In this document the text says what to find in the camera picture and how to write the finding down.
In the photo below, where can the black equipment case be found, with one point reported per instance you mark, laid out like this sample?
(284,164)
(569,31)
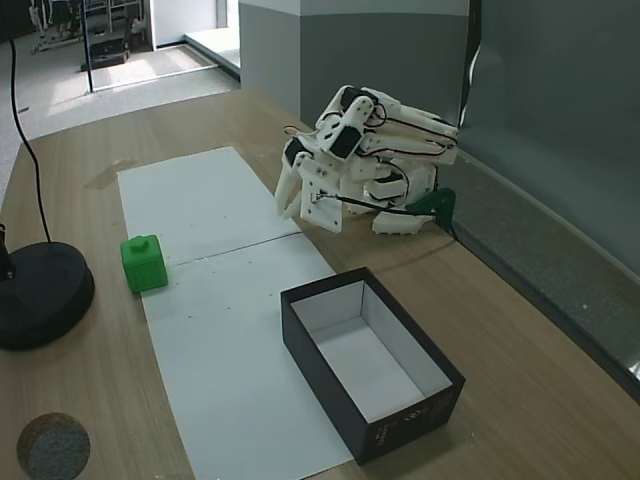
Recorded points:
(107,50)

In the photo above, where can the green cube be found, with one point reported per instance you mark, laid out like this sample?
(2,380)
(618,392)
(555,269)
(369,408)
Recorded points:
(145,265)

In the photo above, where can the black round stand base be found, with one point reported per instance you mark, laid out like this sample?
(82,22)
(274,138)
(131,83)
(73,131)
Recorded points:
(40,295)

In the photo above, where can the white paper sheet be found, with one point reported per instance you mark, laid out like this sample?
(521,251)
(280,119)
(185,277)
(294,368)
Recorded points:
(200,200)
(225,375)

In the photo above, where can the black cardboard box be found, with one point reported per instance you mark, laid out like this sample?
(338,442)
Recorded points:
(400,420)

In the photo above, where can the green table clamp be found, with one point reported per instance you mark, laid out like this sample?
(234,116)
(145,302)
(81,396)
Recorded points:
(434,202)

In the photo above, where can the round table grommet hole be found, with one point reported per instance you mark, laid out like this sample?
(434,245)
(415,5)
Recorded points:
(54,446)

